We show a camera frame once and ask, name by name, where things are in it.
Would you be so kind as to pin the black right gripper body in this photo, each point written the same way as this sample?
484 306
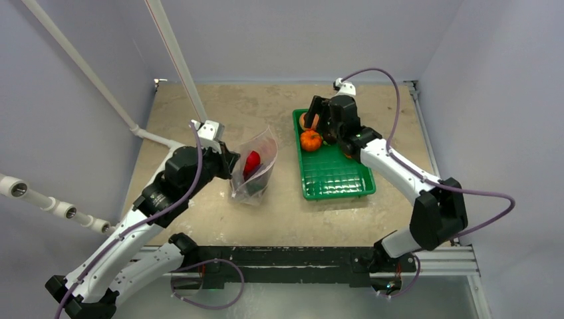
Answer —
324 112

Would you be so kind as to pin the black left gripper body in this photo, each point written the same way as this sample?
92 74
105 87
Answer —
215 165

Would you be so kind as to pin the orange toy pumpkin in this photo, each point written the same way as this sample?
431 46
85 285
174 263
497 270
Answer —
310 141

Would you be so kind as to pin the red toy tomato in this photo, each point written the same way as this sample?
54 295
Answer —
252 160

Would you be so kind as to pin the purple toy eggplant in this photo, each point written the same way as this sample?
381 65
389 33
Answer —
254 172

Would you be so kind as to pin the clear pink zip top bag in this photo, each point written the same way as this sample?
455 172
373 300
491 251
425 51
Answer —
251 192

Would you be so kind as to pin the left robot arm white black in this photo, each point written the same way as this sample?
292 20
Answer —
97 287

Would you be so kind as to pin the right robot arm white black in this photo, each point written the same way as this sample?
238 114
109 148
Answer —
438 208

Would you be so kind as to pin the green plastic tray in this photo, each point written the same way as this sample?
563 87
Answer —
327 174

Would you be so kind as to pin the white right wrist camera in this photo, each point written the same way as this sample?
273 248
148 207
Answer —
344 88

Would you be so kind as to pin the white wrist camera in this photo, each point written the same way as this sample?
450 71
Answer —
344 88
209 134

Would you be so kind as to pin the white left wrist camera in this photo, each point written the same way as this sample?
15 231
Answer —
209 134

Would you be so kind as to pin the white pvc pipe frame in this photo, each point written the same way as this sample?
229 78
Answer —
73 84

